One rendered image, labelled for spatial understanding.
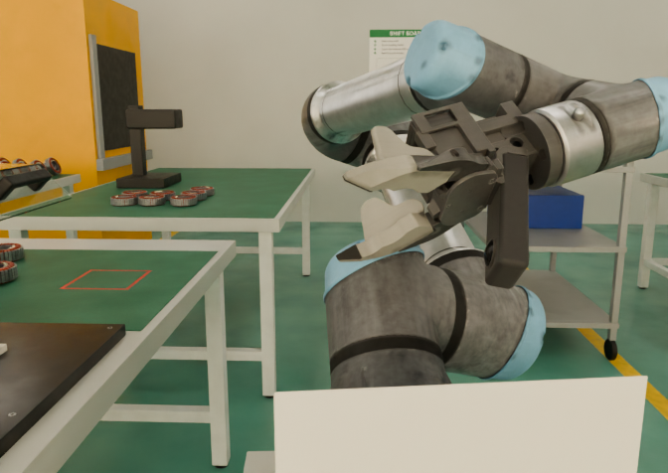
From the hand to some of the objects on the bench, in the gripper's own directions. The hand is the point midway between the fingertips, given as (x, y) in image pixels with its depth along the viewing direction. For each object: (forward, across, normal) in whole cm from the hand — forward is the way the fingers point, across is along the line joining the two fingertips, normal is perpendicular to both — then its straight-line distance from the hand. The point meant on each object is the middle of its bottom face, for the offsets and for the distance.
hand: (348, 228), depth 49 cm
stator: (+60, -86, -65) cm, 123 cm away
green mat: (+60, -86, -66) cm, 124 cm away
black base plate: (+61, -40, -16) cm, 74 cm away
